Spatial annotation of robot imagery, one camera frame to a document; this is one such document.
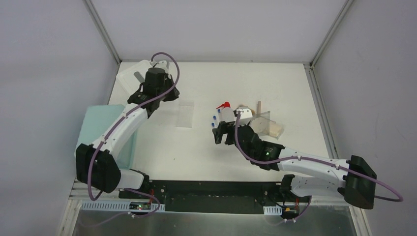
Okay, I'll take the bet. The teal storage bin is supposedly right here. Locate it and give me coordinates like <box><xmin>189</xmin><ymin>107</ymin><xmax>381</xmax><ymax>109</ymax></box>
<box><xmin>75</xmin><ymin>105</ymin><xmax>137</xmax><ymax>169</ymax></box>

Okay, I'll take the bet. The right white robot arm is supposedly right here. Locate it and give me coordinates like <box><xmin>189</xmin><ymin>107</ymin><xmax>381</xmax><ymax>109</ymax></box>
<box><xmin>212</xmin><ymin>121</ymin><xmax>377</xmax><ymax>209</ymax></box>

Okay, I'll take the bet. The white slotted cable duct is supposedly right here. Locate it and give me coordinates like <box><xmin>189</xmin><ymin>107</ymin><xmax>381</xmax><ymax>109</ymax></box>
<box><xmin>81</xmin><ymin>201</ymin><xmax>165</xmax><ymax>212</ymax></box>

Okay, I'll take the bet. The beige sponge block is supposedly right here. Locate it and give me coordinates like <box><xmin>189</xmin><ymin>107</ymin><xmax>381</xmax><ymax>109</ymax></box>
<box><xmin>268</xmin><ymin>122</ymin><xmax>284</xmax><ymax>139</ymax></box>

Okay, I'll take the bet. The clear test tube rack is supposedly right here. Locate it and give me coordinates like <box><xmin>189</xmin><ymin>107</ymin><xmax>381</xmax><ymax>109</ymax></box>
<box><xmin>176</xmin><ymin>101</ymin><xmax>194</xmax><ymax>128</ymax></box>

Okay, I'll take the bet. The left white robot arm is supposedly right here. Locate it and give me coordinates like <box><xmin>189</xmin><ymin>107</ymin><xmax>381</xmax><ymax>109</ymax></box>
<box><xmin>75</xmin><ymin>67</ymin><xmax>179</xmax><ymax>199</ymax></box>

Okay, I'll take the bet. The red cap wash bottle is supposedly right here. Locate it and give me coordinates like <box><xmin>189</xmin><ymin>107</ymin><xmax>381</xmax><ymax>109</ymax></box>
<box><xmin>216</xmin><ymin>101</ymin><xmax>235</xmax><ymax>122</ymax></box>

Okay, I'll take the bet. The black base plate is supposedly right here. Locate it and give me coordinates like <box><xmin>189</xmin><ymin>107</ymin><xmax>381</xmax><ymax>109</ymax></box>
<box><xmin>119</xmin><ymin>180</ymin><xmax>310</xmax><ymax>215</ymax></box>

